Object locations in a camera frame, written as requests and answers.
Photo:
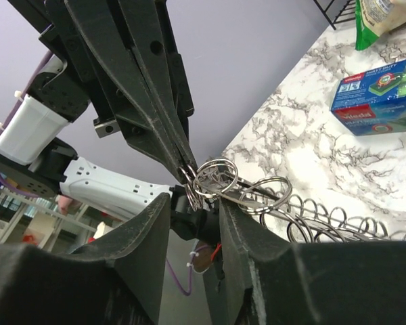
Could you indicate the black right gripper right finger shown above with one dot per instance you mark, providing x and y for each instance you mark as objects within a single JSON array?
[{"x": 271, "y": 281}]

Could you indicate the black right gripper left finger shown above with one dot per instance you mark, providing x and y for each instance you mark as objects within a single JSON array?
[{"x": 116, "y": 279}]

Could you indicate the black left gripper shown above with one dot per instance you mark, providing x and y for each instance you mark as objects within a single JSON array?
[{"x": 120, "y": 57}]

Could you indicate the steel key ring organiser disc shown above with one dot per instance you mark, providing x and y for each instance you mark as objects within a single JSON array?
[{"x": 272, "y": 202}]

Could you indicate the blue green sponge pack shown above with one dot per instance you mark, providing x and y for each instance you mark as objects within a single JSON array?
[{"x": 374, "y": 101}]

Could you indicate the green white snack bag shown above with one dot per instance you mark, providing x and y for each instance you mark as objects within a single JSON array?
[{"x": 374, "y": 18}]

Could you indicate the black wire shelf rack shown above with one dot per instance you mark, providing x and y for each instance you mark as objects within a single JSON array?
[{"x": 336, "y": 12}]

